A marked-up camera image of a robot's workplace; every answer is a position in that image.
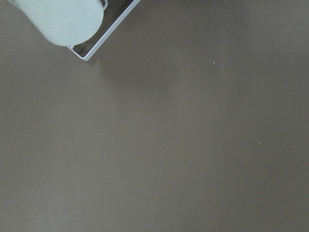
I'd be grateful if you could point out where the mint green cup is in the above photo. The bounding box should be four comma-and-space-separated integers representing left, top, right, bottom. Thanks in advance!
9, 0, 108, 46

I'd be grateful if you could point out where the white wire cup rack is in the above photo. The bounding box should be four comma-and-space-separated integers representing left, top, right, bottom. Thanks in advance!
68, 0, 140, 61

